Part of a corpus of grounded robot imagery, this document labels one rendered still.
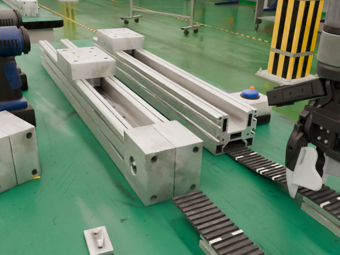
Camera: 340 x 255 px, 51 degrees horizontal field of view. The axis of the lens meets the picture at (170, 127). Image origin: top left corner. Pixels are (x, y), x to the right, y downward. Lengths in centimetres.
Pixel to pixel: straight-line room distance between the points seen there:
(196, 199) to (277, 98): 20
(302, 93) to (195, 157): 19
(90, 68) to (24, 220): 44
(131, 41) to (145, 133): 64
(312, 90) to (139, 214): 31
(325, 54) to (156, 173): 29
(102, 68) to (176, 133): 37
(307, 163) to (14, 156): 46
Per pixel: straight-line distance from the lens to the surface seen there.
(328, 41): 51
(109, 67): 91
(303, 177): 57
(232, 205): 59
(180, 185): 59
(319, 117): 53
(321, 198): 59
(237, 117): 76
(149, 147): 54
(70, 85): 95
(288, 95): 58
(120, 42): 117
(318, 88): 54
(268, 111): 89
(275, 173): 65
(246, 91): 88
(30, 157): 65
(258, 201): 61
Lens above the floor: 113
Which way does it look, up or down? 25 degrees down
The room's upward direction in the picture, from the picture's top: 2 degrees clockwise
